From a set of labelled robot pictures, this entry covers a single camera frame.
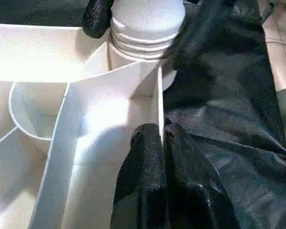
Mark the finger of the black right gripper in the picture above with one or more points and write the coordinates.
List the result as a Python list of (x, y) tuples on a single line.
[(190, 35), (96, 19)]

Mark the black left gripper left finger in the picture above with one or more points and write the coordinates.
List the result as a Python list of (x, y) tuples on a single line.
[(143, 181)]

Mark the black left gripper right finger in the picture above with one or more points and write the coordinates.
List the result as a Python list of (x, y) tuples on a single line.
[(193, 190)]

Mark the white plastic table leg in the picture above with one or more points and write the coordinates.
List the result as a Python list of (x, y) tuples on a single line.
[(147, 23)]

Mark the white plastic table top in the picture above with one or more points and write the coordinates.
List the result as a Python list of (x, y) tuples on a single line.
[(38, 131)]

